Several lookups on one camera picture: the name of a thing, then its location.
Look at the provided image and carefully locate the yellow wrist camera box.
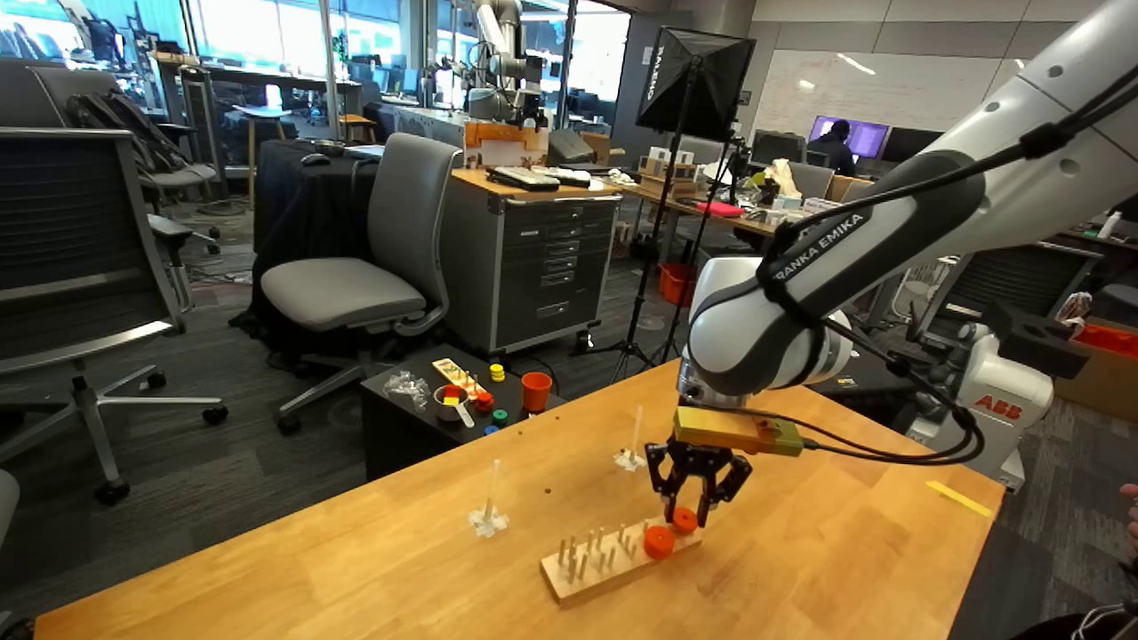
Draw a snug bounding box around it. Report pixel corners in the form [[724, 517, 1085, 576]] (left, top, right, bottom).
[[671, 404, 812, 458]]

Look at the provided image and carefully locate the wooden box on cabinet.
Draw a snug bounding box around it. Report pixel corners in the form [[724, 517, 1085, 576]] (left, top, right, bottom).
[[460, 117, 550, 170]]

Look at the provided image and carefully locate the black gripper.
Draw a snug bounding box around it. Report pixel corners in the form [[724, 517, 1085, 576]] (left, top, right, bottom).
[[643, 438, 758, 530]]

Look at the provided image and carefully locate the box of colourful toys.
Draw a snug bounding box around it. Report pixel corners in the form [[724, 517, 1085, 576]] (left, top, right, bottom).
[[358, 344, 563, 481]]

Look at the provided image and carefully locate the cluttered long wooden desk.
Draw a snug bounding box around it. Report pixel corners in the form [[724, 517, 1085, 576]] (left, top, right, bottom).
[[614, 163, 777, 243]]

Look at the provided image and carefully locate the red bucket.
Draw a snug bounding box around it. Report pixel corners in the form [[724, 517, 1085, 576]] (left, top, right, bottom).
[[654, 259, 700, 309]]

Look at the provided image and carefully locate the dark office chair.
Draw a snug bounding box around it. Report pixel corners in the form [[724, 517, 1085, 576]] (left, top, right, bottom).
[[70, 89, 228, 259]]

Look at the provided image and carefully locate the tall white peg stand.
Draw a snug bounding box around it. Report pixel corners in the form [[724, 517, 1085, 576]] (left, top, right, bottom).
[[607, 403, 652, 475]]

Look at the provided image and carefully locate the small white peg stand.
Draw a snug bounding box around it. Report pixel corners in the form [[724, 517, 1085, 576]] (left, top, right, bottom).
[[464, 456, 513, 545]]

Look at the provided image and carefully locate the black mesh office chair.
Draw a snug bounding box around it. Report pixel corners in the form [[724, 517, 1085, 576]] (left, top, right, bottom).
[[0, 121, 230, 507]]

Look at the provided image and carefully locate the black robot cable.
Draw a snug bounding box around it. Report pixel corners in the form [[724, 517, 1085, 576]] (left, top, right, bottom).
[[758, 67, 1138, 469]]

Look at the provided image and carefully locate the white ABB robot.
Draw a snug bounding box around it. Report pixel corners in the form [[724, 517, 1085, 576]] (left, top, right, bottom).
[[911, 322, 1059, 490]]

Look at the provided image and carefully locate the purple lit monitor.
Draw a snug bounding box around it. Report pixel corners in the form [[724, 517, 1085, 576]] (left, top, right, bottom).
[[808, 111, 893, 163]]

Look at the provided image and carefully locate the yellow tape strip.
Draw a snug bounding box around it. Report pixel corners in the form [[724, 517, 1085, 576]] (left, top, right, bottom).
[[920, 475, 995, 521]]

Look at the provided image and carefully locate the orange cup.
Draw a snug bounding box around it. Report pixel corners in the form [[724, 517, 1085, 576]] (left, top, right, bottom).
[[518, 368, 559, 417]]

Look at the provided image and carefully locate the red box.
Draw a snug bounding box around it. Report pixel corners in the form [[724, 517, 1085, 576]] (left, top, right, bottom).
[[1070, 315, 1138, 362]]

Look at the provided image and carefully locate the wooden rack with rods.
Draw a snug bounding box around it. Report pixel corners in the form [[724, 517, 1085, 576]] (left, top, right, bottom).
[[535, 507, 703, 605]]

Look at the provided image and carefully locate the clear plastic bag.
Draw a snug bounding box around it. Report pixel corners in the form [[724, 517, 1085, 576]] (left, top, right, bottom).
[[381, 366, 437, 411]]

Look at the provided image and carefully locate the grey rolling cabinet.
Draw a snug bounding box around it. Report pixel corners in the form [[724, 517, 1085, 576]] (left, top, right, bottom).
[[442, 167, 624, 360]]

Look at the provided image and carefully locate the flat black device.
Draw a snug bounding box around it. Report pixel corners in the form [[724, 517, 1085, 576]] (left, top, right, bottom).
[[483, 163, 564, 195]]

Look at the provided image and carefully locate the black softbox on stand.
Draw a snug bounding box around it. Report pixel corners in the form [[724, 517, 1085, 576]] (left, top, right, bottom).
[[590, 26, 761, 368]]

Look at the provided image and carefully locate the grey office chair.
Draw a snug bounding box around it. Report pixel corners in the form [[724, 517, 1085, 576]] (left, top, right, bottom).
[[256, 128, 464, 438]]

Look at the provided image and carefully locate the black monitor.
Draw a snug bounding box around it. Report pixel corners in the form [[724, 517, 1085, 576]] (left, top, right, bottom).
[[885, 124, 952, 170]]

